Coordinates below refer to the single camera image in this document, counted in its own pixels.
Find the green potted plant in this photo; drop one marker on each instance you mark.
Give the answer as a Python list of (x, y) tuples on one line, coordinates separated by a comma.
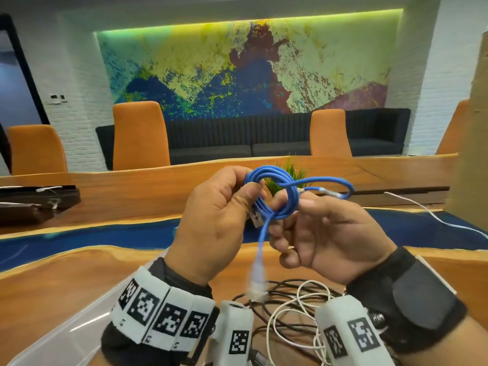
[(291, 167)]

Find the clear plastic organizer box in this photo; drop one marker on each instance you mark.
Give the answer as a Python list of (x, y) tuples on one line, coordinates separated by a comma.
[(57, 339)]

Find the person's right forearm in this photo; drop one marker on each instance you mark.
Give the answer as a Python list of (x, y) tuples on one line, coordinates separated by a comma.
[(457, 346)]

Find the person's left hand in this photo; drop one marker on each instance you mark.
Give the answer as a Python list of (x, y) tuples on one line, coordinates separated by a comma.
[(209, 232)]

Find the black door frame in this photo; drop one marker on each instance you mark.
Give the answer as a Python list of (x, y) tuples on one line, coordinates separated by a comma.
[(32, 83)]

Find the person's right hand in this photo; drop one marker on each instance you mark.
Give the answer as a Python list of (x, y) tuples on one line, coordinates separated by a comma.
[(335, 240)]

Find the tall orange chair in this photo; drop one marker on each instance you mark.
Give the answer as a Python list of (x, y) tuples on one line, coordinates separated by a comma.
[(141, 137)]

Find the colourful abstract wall painting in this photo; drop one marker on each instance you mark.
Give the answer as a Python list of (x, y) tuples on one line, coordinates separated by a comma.
[(190, 60)]

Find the black sofa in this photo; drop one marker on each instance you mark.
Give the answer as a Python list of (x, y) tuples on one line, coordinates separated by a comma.
[(236, 137)]

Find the dark brown leather case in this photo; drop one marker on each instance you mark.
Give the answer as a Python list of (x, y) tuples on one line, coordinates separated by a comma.
[(26, 211)]

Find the brown cardboard sheet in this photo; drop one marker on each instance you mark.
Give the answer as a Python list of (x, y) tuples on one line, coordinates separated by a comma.
[(472, 148)]

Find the black left wristband with markers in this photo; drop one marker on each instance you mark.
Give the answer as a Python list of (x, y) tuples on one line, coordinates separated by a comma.
[(122, 346)]

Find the black right wristband with marker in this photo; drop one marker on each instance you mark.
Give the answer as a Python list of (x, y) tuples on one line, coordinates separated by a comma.
[(411, 301)]

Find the white wall switch panel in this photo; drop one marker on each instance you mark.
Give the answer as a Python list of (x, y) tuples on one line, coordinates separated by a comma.
[(58, 99)]

